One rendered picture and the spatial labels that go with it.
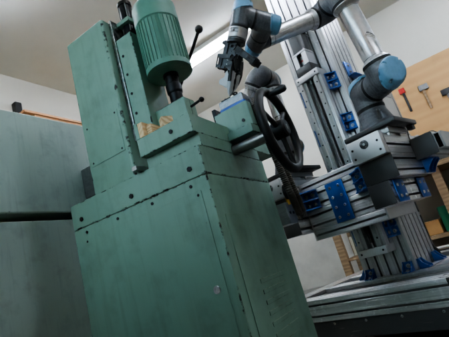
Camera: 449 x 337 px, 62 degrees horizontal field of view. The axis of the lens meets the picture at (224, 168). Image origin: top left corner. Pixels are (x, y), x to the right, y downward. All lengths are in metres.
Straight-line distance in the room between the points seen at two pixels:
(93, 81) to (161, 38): 0.34
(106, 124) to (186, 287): 0.72
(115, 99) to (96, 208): 0.43
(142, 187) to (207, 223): 0.26
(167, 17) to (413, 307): 1.37
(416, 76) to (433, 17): 0.64
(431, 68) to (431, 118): 0.52
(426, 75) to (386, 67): 2.95
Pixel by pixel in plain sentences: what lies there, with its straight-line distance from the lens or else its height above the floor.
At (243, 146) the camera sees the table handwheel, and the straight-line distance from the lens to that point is 1.23.
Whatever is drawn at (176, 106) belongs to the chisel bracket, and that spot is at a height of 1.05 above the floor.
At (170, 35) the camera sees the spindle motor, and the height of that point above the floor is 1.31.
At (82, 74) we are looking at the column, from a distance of 1.68.
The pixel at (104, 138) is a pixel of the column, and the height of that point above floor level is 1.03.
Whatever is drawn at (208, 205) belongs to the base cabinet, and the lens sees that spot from 1.04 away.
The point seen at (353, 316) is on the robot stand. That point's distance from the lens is 1.65.
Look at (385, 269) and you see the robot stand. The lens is 1.90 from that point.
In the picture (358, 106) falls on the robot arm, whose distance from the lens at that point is 1.70.
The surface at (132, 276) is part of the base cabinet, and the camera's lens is 1.23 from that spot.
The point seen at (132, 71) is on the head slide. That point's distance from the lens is 1.53.
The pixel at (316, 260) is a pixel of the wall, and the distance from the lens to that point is 4.64.
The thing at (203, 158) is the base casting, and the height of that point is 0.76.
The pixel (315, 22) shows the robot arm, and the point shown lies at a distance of 1.81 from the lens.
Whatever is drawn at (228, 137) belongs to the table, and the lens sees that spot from 1.27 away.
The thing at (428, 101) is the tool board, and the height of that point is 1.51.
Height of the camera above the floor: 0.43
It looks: 15 degrees up
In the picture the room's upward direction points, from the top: 16 degrees counter-clockwise
